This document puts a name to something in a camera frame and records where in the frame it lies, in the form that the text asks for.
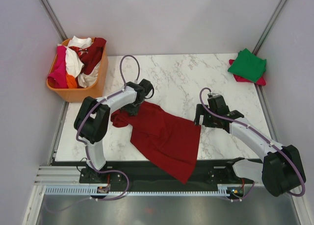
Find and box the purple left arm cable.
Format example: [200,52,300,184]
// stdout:
[44,54,141,215]

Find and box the cream t-shirt in basket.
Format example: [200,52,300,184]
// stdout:
[77,62,101,88]

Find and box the aluminium frame post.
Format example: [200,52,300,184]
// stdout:
[39,0,68,41]
[252,0,288,55]

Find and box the pink folded t-shirt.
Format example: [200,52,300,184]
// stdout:
[229,59,266,86]

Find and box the aluminium frame post left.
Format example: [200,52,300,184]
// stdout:
[39,0,68,41]

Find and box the aluminium frame post right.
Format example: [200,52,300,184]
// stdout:
[252,0,288,55]

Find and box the orange t-shirt in basket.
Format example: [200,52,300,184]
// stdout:
[66,73,78,89]

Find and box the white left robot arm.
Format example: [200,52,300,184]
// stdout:
[74,79,154,182]

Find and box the white slotted cable duct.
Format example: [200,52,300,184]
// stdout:
[45,183,230,197]

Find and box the green folded t-shirt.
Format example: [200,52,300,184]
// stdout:
[228,49,266,83]

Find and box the dark red shirt in basket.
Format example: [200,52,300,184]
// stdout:
[68,37,106,75]

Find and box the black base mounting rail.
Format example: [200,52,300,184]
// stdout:
[52,159,253,189]

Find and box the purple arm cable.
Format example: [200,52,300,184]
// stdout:
[200,87,307,203]
[44,54,141,215]

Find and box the white t-shirt in basket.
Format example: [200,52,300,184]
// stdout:
[65,36,92,78]

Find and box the pink t-shirt in basket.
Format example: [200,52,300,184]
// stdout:
[48,45,68,89]

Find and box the dark red t-shirt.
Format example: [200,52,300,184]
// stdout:
[110,101,201,184]

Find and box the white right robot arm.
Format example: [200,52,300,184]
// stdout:
[194,95,306,197]

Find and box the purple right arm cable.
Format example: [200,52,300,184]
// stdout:
[200,87,307,203]

